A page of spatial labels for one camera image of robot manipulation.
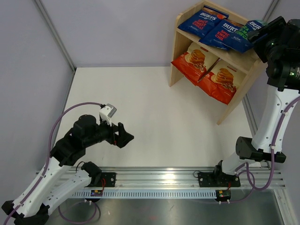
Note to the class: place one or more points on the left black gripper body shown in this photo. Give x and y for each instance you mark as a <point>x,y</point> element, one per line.
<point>112,138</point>

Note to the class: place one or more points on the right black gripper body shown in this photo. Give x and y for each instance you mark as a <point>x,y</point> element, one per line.
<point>266,47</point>

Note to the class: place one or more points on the Burts green blue bag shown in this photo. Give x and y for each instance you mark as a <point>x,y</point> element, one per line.
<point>239,40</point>

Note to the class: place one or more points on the Burts chilli bag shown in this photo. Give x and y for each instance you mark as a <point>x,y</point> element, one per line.
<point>203,21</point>
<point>217,36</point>

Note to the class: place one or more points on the cassava chips bag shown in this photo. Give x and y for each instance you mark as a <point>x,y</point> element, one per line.
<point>195,63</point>
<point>222,82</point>

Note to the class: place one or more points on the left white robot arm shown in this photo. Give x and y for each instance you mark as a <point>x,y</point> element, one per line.
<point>41,198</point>

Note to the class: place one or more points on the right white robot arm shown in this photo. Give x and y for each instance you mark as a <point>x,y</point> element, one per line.
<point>278,45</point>

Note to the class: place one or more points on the wooden two-tier shelf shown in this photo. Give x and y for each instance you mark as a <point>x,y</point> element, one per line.
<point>248,62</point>

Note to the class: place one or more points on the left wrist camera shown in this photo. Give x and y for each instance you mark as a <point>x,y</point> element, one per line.
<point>106,113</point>

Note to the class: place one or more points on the aluminium mounting rail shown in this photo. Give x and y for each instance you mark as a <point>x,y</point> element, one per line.
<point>176,177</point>

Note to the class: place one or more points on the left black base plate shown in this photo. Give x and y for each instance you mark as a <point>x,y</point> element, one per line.
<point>106,179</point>

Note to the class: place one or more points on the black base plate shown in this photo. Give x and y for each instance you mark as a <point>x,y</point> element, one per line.
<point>211,180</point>
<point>106,179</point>

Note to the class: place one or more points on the white slotted cable duct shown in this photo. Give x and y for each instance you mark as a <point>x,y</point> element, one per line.
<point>145,194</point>

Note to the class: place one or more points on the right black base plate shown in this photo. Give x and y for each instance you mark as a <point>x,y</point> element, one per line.
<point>211,180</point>

